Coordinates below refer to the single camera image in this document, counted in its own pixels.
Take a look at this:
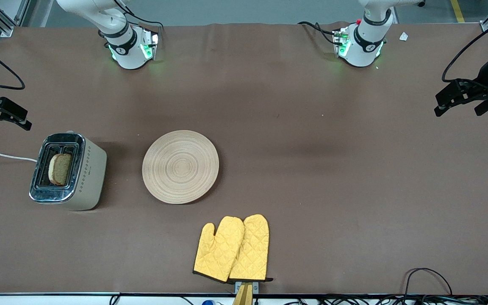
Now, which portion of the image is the beige chrome two-slot toaster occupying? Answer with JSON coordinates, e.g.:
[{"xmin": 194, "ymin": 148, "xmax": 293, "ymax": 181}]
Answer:
[{"xmin": 29, "ymin": 132, "xmax": 108, "ymax": 211}]

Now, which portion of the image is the brown toast slice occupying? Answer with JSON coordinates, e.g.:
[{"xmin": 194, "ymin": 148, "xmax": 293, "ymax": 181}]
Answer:
[{"xmin": 48, "ymin": 153, "xmax": 73, "ymax": 186}]

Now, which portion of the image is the brown table cover sheet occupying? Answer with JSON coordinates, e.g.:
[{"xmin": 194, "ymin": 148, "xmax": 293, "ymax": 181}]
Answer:
[{"xmin": 0, "ymin": 22, "xmax": 488, "ymax": 295}]

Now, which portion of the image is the small metal bracket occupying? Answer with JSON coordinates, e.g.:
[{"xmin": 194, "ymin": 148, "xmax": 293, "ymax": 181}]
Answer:
[{"xmin": 235, "ymin": 281, "xmax": 259, "ymax": 294}]

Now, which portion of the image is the yellow quilted oven mitt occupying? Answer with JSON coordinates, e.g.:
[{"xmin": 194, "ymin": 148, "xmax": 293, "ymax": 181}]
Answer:
[
  {"xmin": 228, "ymin": 214, "xmax": 274, "ymax": 283},
  {"xmin": 193, "ymin": 216, "xmax": 245, "ymax": 283}
]

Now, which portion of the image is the black looped cable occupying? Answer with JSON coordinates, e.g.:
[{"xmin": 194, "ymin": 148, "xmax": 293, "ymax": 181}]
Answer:
[{"xmin": 404, "ymin": 267, "xmax": 453, "ymax": 297}]

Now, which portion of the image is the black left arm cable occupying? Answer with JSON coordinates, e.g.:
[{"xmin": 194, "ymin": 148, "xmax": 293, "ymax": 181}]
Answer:
[{"xmin": 441, "ymin": 8, "xmax": 488, "ymax": 83}]

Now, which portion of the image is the white toaster power cord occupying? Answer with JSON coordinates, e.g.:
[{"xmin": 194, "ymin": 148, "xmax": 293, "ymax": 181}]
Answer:
[{"xmin": 0, "ymin": 152, "xmax": 38, "ymax": 163}]

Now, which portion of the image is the black right base cable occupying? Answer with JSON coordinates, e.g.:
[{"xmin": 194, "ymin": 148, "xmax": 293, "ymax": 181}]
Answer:
[{"xmin": 115, "ymin": 0, "xmax": 165, "ymax": 32}]

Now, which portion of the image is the black cable bundle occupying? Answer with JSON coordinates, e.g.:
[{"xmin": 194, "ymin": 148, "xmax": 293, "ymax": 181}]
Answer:
[{"xmin": 284, "ymin": 294, "xmax": 488, "ymax": 305}]

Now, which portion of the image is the black left base cable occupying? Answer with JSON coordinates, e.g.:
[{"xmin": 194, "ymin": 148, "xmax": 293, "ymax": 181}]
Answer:
[{"xmin": 298, "ymin": 21, "xmax": 338, "ymax": 46}]

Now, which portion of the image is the round wooden plate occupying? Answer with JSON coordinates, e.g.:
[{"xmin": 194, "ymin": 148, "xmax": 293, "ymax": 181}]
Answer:
[{"xmin": 142, "ymin": 130, "xmax": 219, "ymax": 205}]

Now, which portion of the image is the black base cable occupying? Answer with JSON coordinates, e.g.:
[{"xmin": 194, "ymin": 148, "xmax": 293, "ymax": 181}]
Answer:
[
  {"xmin": 115, "ymin": 0, "xmax": 165, "ymax": 32},
  {"xmin": 298, "ymin": 21, "xmax": 338, "ymax": 46}
]

